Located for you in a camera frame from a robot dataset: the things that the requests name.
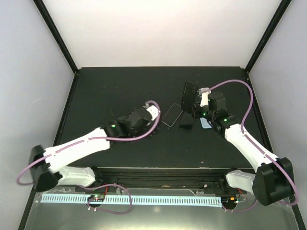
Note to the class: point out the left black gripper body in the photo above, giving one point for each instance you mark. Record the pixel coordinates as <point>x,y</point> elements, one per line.
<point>149,134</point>

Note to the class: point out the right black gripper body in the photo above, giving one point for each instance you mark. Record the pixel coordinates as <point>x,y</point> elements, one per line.
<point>196,114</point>

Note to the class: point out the light blue cased phone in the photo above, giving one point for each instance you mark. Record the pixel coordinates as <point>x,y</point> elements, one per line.
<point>205,124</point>

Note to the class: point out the black cased phone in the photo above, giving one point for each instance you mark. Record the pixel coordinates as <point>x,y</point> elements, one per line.
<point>188,97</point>

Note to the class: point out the black smartphone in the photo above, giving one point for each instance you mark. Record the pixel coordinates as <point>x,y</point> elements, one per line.
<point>187,121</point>

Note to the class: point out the silver edged smartphone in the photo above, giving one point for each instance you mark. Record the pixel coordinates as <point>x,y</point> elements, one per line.
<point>172,115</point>

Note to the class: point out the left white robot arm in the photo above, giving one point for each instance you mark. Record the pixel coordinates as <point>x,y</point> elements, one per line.
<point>50,167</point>

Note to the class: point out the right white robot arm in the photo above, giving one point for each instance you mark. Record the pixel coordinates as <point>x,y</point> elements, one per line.
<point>261,159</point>

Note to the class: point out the left controller board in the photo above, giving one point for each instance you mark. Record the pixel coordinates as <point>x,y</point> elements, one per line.
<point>95,199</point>

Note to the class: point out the controller board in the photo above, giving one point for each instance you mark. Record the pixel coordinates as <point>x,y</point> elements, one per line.
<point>95,199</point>
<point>230,200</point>

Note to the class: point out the right controller board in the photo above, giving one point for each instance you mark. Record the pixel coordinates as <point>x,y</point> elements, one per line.
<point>230,200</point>

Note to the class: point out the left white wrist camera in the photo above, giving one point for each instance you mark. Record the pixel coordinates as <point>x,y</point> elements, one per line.
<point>153,108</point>

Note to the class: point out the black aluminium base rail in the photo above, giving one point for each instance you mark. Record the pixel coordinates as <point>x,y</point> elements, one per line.
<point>212,181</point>

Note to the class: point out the white slotted cable duct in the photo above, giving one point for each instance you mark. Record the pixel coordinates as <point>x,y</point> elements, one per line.
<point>147,200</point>

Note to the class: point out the right black frame post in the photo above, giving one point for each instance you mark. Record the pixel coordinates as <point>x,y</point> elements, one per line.
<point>277,16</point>

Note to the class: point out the black frame post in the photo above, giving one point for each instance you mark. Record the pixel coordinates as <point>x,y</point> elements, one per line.
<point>277,16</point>
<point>40,5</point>

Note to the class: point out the left black frame post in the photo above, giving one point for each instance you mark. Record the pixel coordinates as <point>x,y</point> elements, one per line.
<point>40,5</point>

